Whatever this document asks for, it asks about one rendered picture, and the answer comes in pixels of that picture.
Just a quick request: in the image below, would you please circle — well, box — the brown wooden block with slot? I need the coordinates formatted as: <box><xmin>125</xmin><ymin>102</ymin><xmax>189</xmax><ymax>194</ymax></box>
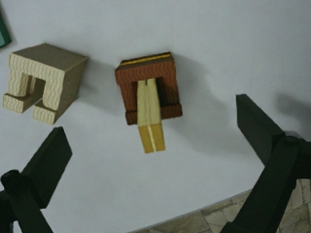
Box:
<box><xmin>115</xmin><ymin>51</ymin><xmax>183</xmax><ymax>125</ymax></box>

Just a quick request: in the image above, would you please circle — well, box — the tan wooden block with slot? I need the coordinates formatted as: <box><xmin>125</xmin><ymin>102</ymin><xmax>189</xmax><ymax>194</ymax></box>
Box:
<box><xmin>2</xmin><ymin>43</ymin><xmax>87</xmax><ymax>125</ymax></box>

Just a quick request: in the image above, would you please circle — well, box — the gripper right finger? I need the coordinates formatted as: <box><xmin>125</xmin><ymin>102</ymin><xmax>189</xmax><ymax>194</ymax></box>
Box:
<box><xmin>220</xmin><ymin>93</ymin><xmax>311</xmax><ymax>233</ymax></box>

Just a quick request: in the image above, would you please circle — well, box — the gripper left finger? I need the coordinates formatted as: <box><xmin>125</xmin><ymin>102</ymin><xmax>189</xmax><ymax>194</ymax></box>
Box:
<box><xmin>0</xmin><ymin>126</ymin><xmax>73</xmax><ymax>233</ymax></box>

